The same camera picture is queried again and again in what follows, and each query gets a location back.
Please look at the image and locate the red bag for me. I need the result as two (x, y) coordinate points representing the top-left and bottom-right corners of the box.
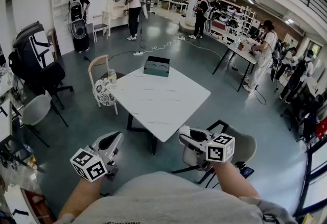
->
(315, 118), (327, 140)

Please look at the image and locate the small wooden side cabinet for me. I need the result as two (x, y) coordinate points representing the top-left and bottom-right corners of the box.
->
(47, 28), (56, 60)

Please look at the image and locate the person's right forearm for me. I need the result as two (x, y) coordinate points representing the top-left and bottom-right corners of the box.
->
(213, 160), (261, 200)

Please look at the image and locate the dark green box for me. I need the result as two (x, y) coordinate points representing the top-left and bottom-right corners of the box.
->
(143, 56), (171, 78)

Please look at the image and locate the black office chair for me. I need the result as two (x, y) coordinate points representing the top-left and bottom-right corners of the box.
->
(281, 95), (322, 143)
(9, 51), (75, 110)

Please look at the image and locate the white equipment shelving rack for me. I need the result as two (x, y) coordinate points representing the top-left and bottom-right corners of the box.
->
(204, 0), (258, 40)

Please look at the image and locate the white cloth piece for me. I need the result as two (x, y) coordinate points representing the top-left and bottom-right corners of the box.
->
(178, 126), (191, 139)

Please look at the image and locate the person's left forearm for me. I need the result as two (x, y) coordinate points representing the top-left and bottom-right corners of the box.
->
(57, 176), (103, 221)

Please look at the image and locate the black floor cable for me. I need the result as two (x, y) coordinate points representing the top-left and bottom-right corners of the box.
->
(83, 51), (135, 62)

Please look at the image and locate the white chair with dark seat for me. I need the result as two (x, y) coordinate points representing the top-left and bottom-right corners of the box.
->
(92, 15), (109, 43)

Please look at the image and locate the black window frame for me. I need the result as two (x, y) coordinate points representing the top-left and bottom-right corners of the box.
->
(293, 138), (327, 218)

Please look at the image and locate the white wall shelf unit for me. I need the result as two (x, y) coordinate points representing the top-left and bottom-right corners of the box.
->
(50, 0), (89, 57)

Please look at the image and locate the floral black white cushion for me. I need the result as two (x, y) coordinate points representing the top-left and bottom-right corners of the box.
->
(92, 77), (118, 107)

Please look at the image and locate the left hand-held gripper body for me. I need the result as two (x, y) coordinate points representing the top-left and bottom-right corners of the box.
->
(70, 148), (120, 183)

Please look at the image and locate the white vanity table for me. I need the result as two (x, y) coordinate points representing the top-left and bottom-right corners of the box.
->
(102, 8), (131, 37)

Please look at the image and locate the clear plastic water bottle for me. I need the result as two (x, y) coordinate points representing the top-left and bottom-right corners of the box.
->
(107, 68), (118, 89)

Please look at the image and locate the white coiled cable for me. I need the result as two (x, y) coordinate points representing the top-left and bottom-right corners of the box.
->
(142, 36), (184, 53)

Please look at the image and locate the grey shell chair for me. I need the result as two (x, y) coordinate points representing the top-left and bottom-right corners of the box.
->
(171, 119), (258, 189)
(19, 94), (69, 148)

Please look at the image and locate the wooden chair with brown seat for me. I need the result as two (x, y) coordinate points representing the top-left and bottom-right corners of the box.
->
(88, 54), (126, 115)

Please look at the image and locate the white table with black legs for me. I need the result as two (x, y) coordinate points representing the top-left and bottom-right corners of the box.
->
(212, 38), (258, 92)

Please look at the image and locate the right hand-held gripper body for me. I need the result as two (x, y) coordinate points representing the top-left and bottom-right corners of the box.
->
(196, 133), (236, 171)

